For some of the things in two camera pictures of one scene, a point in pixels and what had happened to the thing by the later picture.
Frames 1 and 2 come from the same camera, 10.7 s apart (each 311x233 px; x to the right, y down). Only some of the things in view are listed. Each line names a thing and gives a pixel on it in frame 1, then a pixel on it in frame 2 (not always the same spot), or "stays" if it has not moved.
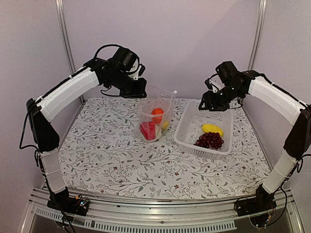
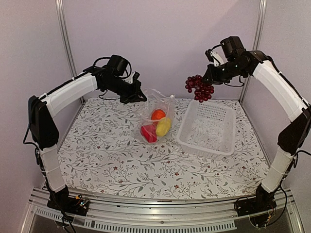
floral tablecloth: [103, 152] stays
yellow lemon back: [212, 128] → [163, 127]
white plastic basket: [190, 129] stays
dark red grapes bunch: [212, 138] → [203, 90]
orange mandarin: [157, 115] stays
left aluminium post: [61, 12] stays
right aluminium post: [257, 34] stays
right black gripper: [206, 97] → [213, 78]
